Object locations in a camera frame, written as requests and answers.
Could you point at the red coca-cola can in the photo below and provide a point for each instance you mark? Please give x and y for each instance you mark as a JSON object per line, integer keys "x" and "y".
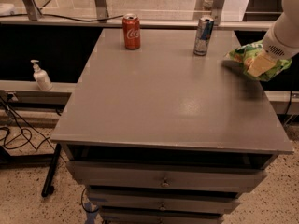
{"x": 131, "y": 31}

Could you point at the middle grey drawer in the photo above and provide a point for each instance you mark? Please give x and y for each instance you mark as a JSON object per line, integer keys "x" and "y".
{"x": 162, "y": 201}

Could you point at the grey drawer cabinet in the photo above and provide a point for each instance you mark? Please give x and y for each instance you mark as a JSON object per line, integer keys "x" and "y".
{"x": 163, "y": 105}

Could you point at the green rice chip bag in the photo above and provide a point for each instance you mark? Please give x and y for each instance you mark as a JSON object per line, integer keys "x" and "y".
{"x": 244, "y": 55}

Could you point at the silver blue redbull can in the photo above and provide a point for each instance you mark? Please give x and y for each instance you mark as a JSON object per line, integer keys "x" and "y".
{"x": 203, "y": 34}

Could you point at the top grey drawer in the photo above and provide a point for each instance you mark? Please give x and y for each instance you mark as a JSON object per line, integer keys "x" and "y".
{"x": 150, "y": 176}

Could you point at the bottom grey drawer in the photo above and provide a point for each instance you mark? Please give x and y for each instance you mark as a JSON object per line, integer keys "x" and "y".
{"x": 138, "y": 217}

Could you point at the white pump dispenser bottle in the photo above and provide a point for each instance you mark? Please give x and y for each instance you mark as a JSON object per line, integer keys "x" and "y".
{"x": 41, "y": 77}

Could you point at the grey drawer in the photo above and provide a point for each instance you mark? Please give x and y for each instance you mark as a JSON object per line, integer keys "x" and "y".
{"x": 162, "y": 201}
{"x": 138, "y": 217}
{"x": 150, "y": 176}

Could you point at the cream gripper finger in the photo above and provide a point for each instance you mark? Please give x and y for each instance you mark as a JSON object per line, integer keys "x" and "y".
{"x": 261, "y": 64}

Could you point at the black table leg bar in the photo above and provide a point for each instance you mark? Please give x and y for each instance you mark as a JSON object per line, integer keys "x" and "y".
{"x": 48, "y": 188}

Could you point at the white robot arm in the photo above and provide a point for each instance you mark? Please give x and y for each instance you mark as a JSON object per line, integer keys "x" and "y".
{"x": 279, "y": 44}

